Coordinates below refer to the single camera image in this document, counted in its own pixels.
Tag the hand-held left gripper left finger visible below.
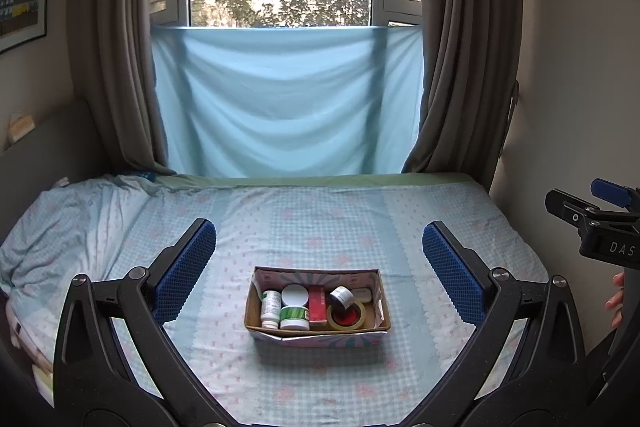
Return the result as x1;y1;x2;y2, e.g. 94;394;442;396
52;218;226;415

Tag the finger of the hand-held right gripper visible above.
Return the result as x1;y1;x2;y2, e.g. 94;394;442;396
591;178;640;220
545;188;608;230

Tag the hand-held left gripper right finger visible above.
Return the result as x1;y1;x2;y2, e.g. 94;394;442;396
422;221;587;415

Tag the white bottle with green label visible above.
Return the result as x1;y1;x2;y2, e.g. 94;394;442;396
260;289;282;329

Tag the white jar with white lid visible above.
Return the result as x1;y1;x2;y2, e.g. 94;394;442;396
281;284;310;308

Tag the white jar with green label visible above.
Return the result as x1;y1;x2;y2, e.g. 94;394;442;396
279;304;311;331

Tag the small grey tape roll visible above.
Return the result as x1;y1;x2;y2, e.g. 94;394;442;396
328;286;355;310

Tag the clear yellowish tape roll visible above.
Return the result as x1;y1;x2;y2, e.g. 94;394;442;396
326;299;367;332

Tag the red box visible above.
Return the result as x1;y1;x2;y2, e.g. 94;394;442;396
308;286;330;327

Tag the patterned cardboard box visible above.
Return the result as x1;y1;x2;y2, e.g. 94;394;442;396
244;266;392;349

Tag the person's right hand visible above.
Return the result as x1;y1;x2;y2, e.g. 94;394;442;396
605;271;629;330

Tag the yellowish quilted cloth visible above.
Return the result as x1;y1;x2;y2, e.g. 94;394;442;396
31;357;56;408

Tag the brown curtain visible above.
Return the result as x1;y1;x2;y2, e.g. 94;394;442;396
400;0;521;175
82;0;193;175

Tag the grey padded headboard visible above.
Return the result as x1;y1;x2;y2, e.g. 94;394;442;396
0;99;121;238

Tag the light blue hanging cloth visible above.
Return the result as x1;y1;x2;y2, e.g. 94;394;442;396
150;24;426;180

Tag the beige box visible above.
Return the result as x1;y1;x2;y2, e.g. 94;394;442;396
9;111;37;142

